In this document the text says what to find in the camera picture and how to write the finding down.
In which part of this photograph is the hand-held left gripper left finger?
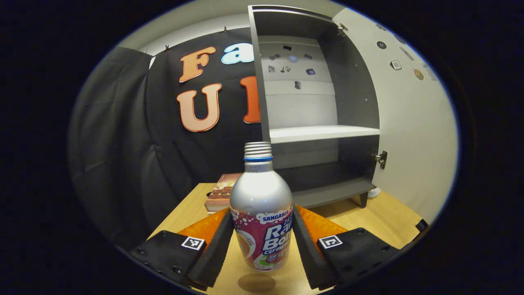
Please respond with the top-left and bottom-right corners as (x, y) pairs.
(129, 207), (235, 292)

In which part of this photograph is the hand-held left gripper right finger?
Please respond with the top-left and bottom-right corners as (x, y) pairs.
(291, 205), (400, 290)

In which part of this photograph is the round brown coaster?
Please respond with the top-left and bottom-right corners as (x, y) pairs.
(238, 273), (276, 293)

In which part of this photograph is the silver bottle with pink label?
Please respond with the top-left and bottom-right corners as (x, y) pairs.
(229, 142), (294, 272)

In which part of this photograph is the white cabinet door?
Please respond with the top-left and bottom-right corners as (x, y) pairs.
(332, 7), (458, 225)

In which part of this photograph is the white cabinet shelf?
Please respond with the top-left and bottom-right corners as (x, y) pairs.
(269, 125), (380, 144)

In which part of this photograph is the grey cabinet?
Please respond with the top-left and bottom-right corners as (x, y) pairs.
(248, 4), (381, 209)

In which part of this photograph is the black backdrop cloth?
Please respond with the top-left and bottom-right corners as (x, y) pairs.
(68, 27), (271, 250)

